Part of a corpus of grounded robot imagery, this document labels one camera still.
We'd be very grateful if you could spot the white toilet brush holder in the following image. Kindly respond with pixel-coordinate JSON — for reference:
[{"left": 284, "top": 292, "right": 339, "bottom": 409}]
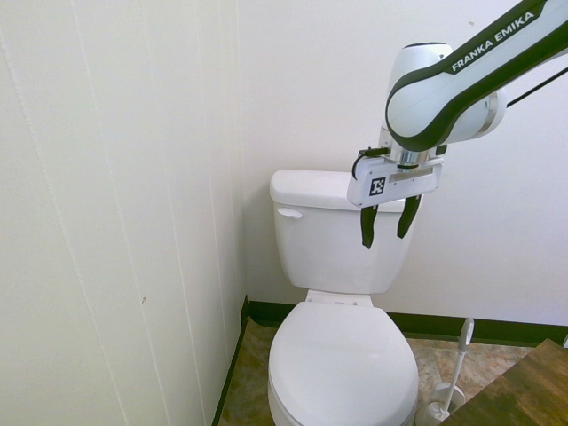
[{"left": 414, "top": 383, "right": 467, "bottom": 426}]

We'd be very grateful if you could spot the black wrist camera with cable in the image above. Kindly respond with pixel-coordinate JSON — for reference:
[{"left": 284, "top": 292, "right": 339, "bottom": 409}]
[{"left": 351, "top": 146, "right": 391, "bottom": 180}]

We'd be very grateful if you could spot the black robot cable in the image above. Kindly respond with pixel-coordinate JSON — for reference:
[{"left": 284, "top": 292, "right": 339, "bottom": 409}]
[{"left": 504, "top": 66, "right": 568, "bottom": 109}]

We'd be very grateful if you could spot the white toilet tank lid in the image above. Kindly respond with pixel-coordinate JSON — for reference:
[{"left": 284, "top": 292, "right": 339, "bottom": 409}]
[{"left": 269, "top": 170, "right": 406, "bottom": 213}]

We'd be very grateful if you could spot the white toilet bowl with seat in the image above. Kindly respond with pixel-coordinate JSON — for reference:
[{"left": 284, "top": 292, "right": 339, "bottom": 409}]
[{"left": 266, "top": 288, "right": 420, "bottom": 426}]

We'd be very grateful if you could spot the white toilet tank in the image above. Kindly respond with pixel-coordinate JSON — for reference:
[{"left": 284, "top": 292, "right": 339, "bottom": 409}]
[{"left": 272, "top": 201, "right": 413, "bottom": 295}]

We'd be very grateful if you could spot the wooden table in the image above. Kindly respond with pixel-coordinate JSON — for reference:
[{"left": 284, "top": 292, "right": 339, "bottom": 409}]
[{"left": 438, "top": 338, "right": 568, "bottom": 426}]

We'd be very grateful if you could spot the white toilet brush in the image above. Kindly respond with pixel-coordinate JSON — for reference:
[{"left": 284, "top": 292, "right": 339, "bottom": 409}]
[{"left": 426, "top": 317, "right": 476, "bottom": 421}]

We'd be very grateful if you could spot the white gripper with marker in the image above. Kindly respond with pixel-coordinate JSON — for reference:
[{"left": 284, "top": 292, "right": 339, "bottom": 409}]
[{"left": 346, "top": 155, "right": 444, "bottom": 251}]

